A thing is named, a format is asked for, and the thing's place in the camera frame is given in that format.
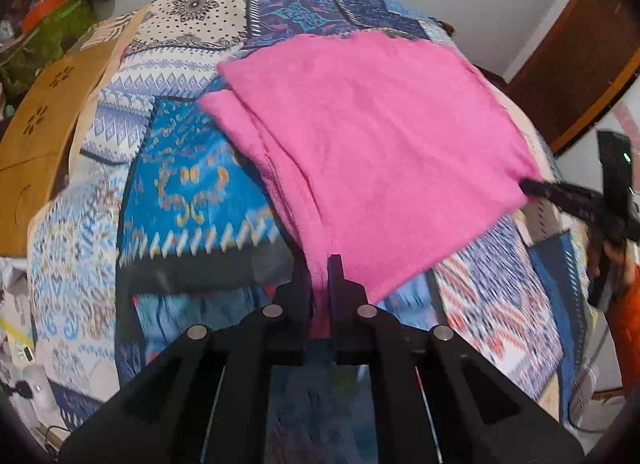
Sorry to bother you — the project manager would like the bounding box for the pink knitted cardigan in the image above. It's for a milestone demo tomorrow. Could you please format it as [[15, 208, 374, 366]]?
[[200, 31, 540, 338]]

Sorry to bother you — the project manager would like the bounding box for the right hand orange sleeve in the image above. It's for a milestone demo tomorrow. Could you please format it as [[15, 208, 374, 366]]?
[[587, 230, 637, 293]]

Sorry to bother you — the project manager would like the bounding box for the brown wooden door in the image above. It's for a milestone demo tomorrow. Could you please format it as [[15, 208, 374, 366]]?
[[508, 0, 639, 153]]

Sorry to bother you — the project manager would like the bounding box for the blue patchwork bed quilt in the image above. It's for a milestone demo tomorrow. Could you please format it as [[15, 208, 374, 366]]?
[[28, 0, 586, 463]]

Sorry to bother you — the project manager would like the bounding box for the papers pile beside bed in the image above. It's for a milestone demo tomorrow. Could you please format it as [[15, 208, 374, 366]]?
[[1, 258, 67, 450]]

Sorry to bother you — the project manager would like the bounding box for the wooden lap desk tray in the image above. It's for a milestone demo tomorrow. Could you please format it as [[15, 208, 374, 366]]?
[[1, 40, 118, 258]]

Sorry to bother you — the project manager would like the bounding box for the green bag with clutter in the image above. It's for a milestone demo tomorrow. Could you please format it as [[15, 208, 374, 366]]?
[[1, 0, 115, 98]]

